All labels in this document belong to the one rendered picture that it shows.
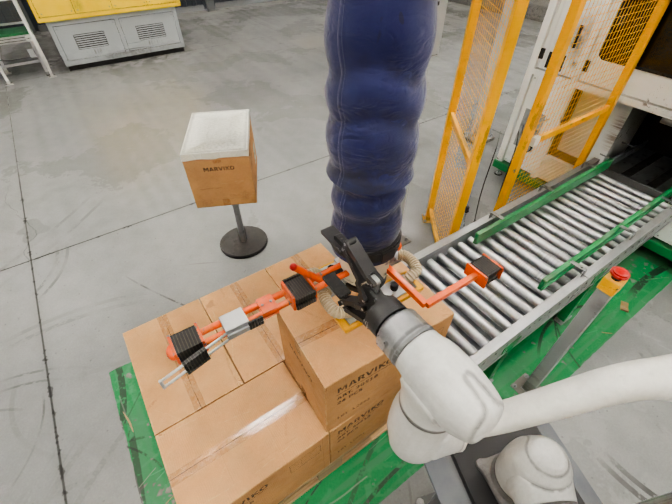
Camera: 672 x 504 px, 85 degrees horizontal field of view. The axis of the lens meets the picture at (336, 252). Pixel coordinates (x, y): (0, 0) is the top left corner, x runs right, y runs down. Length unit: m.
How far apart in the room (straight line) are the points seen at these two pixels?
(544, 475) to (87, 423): 2.27
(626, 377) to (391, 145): 0.61
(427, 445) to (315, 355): 0.76
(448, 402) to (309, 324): 0.95
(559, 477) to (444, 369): 0.74
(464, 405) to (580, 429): 2.10
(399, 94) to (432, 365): 0.54
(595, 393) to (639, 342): 2.46
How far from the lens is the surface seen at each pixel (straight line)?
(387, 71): 0.82
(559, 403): 0.78
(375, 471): 2.22
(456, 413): 0.58
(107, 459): 2.53
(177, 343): 1.11
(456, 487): 1.48
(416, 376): 0.59
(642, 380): 0.80
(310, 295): 1.13
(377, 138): 0.86
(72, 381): 2.88
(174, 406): 1.87
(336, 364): 1.36
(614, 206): 3.35
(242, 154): 2.41
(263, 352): 1.88
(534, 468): 1.26
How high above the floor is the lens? 2.14
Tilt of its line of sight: 44 degrees down
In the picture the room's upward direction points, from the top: straight up
